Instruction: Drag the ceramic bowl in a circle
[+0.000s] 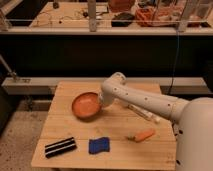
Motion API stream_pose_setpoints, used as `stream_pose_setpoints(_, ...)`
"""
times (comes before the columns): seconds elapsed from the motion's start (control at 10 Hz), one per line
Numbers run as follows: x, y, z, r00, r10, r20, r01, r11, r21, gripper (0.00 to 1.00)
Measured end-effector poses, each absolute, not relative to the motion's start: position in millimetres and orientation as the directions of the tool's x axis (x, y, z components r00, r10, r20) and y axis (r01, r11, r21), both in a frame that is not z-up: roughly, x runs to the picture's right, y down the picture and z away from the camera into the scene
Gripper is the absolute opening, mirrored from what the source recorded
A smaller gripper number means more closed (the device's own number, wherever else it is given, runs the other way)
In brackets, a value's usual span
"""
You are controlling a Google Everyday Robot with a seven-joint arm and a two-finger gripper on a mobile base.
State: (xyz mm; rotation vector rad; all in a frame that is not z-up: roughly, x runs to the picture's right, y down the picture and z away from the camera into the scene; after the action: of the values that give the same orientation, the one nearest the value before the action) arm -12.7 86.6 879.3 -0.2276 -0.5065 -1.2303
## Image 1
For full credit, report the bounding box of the orange ceramic bowl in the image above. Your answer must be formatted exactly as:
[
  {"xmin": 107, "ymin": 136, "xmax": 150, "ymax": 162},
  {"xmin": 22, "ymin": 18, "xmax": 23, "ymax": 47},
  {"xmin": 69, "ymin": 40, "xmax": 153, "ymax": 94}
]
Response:
[{"xmin": 72, "ymin": 92, "xmax": 101, "ymax": 119}]

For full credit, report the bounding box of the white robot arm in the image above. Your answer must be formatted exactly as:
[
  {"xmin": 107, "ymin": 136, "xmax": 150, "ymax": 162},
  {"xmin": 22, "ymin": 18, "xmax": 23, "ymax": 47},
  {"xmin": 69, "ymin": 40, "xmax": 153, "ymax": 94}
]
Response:
[{"xmin": 99, "ymin": 72, "xmax": 213, "ymax": 171}]

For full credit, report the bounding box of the orange bowl on bench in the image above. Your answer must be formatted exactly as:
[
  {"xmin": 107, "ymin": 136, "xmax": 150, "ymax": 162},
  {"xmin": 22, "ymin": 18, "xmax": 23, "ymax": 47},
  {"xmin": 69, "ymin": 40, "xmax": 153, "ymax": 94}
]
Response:
[{"xmin": 108, "ymin": 0, "xmax": 135, "ymax": 12}]

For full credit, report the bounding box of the clear plastic bottle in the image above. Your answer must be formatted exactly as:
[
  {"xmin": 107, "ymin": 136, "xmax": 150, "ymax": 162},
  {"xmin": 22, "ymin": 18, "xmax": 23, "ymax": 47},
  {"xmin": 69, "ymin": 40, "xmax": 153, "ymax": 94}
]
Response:
[{"xmin": 128, "ymin": 104, "xmax": 160, "ymax": 123}]

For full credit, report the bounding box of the wooden table board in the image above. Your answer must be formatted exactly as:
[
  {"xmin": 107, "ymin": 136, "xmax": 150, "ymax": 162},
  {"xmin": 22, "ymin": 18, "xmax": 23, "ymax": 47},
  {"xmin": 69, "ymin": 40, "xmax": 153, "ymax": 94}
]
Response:
[{"xmin": 31, "ymin": 81, "xmax": 176, "ymax": 171}]

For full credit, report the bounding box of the blue sponge cloth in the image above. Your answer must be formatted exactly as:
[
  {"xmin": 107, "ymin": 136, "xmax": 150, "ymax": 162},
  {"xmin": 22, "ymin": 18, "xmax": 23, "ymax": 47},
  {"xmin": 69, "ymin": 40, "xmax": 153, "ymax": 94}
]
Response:
[{"xmin": 89, "ymin": 137, "xmax": 110, "ymax": 154}]

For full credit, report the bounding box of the orange toy carrot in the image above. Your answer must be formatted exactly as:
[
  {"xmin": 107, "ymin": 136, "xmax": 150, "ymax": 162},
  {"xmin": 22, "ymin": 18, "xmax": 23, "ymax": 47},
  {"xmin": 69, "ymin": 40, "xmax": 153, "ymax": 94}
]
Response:
[{"xmin": 126, "ymin": 129, "xmax": 155, "ymax": 143}]

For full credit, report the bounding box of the black object on bench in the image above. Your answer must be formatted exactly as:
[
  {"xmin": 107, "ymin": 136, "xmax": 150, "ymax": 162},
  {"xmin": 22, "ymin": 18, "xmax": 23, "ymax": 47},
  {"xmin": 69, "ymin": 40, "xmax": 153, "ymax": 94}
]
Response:
[{"xmin": 111, "ymin": 12, "xmax": 135, "ymax": 27}]

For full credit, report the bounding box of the black white striped block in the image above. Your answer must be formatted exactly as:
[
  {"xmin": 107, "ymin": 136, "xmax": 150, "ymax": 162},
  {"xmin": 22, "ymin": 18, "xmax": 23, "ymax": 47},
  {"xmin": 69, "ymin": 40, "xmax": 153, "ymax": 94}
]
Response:
[{"xmin": 45, "ymin": 137, "xmax": 77, "ymax": 158}]

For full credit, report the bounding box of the orange plastic crate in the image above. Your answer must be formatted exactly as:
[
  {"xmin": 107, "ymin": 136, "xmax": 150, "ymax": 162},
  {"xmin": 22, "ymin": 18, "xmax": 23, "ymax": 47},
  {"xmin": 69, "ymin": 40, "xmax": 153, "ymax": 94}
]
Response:
[{"xmin": 135, "ymin": 7, "xmax": 183, "ymax": 27}]

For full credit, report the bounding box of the grey metal clamp stand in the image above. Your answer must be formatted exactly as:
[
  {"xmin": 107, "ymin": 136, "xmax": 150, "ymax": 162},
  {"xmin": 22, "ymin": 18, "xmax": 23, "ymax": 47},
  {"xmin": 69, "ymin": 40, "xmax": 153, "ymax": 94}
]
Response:
[{"xmin": 0, "ymin": 54, "xmax": 31, "ymax": 83}]

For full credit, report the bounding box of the metal post on bench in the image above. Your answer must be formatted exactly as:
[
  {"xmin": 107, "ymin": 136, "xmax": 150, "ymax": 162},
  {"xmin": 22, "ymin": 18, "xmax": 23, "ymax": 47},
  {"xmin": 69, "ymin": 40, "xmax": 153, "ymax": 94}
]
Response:
[{"xmin": 87, "ymin": 0, "xmax": 97, "ymax": 32}]

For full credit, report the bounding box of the blue hanging cable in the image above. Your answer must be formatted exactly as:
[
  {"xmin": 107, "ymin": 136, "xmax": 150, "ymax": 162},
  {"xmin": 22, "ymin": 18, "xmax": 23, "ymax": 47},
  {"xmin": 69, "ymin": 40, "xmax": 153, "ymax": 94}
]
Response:
[{"xmin": 166, "ymin": 31, "xmax": 181, "ymax": 96}]

